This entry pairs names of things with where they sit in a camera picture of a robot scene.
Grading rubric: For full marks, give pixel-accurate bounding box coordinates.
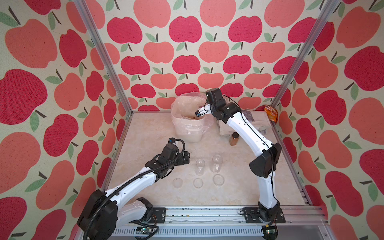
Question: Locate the white trash bin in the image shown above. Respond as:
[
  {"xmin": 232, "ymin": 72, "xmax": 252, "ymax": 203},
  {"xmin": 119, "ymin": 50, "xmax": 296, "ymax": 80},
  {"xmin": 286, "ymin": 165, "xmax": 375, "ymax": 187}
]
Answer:
[{"xmin": 170, "ymin": 95, "xmax": 208, "ymax": 144}]

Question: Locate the clear jar lid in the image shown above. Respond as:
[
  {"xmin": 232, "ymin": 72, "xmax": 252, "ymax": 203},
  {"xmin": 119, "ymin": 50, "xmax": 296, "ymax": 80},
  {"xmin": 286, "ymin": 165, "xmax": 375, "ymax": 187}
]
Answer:
[
  {"xmin": 193, "ymin": 178, "xmax": 204, "ymax": 189},
  {"xmin": 173, "ymin": 178, "xmax": 183, "ymax": 189},
  {"xmin": 213, "ymin": 174, "xmax": 225, "ymax": 187}
]

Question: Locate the aluminium frame post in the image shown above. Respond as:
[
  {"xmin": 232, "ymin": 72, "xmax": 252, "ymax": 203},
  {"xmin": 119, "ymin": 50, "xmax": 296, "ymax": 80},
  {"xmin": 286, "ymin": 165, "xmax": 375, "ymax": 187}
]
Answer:
[
  {"xmin": 74, "ymin": 0, "xmax": 133, "ymax": 117},
  {"xmin": 271, "ymin": 0, "xmax": 341, "ymax": 108}
]

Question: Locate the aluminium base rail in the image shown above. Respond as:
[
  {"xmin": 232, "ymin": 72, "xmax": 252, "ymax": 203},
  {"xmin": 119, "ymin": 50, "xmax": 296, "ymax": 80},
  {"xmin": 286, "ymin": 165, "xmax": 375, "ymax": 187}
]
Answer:
[{"xmin": 104, "ymin": 205, "xmax": 334, "ymax": 240}]

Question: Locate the left aluminium frame post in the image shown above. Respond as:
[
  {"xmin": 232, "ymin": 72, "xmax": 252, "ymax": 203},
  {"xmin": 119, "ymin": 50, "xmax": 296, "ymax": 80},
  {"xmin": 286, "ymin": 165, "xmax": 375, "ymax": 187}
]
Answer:
[{"xmin": 74, "ymin": 0, "xmax": 133, "ymax": 117}]

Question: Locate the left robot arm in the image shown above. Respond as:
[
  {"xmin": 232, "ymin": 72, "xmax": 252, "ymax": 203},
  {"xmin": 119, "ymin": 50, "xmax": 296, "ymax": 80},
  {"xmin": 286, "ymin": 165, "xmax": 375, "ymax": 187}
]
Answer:
[{"xmin": 77, "ymin": 138, "xmax": 191, "ymax": 240}]

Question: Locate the right aluminium frame post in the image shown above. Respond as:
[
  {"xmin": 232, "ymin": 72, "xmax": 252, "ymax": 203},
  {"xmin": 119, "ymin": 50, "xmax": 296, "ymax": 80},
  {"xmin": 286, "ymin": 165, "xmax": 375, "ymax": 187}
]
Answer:
[{"xmin": 271, "ymin": 0, "xmax": 341, "ymax": 108}]

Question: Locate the clear tea jar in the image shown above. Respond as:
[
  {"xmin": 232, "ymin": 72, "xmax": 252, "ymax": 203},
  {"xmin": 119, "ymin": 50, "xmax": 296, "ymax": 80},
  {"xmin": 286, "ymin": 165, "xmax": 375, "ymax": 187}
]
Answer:
[
  {"xmin": 195, "ymin": 159, "xmax": 206, "ymax": 176},
  {"xmin": 210, "ymin": 154, "xmax": 224, "ymax": 173}
]

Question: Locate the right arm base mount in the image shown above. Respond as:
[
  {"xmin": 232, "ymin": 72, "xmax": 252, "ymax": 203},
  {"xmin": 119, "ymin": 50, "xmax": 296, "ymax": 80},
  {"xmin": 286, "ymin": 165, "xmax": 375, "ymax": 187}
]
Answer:
[{"xmin": 239, "ymin": 207, "xmax": 286, "ymax": 225}]

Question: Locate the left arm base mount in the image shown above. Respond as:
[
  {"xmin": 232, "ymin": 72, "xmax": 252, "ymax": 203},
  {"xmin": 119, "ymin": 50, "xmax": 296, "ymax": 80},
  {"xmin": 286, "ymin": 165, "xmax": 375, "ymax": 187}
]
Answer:
[{"xmin": 138, "ymin": 207, "xmax": 167, "ymax": 225}]

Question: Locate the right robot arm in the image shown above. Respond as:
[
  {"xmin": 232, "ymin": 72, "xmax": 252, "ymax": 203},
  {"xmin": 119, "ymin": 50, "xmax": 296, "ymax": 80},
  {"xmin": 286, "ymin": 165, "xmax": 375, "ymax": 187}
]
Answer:
[{"xmin": 198, "ymin": 88, "xmax": 282, "ymax": 223}]

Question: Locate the folded printed tote bag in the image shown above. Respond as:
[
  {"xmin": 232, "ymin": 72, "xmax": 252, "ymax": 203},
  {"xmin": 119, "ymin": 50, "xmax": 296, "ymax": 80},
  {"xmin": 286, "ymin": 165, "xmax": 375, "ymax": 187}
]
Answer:
[{"xmin": 218, "ymin": 110, "xmax": 273, "ymax": 137}]

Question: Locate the brown bottle black cap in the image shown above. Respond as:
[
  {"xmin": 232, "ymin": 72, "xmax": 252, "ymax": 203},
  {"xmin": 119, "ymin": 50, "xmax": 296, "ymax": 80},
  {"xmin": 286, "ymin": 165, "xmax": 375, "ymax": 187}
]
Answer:
[{"xmin": 230, "ymin": 132, "xmax": 240, "ymax": 146}]

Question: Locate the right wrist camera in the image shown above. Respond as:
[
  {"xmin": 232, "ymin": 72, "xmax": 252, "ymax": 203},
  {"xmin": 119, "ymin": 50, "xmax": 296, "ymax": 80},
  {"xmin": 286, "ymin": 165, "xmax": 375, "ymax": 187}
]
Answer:
[{"xmin": 195, "ymin": 104, "xmax": 212, "ymax": 118}]

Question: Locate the orange snack packet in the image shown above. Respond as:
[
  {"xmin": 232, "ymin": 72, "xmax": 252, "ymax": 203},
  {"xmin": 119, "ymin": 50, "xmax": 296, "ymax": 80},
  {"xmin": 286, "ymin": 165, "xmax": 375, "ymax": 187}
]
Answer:
[{"xmin": 264, "ymin": 105, "xmax": 279, "ymax": 123}]

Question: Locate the clear plastic bin liner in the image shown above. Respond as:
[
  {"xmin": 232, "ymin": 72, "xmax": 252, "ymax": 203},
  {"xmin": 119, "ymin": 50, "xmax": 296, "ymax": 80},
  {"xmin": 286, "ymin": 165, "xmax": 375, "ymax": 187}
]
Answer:
[{"xmin": 170, "ymin": 91, "xmax": 215, "ymax": 136}]

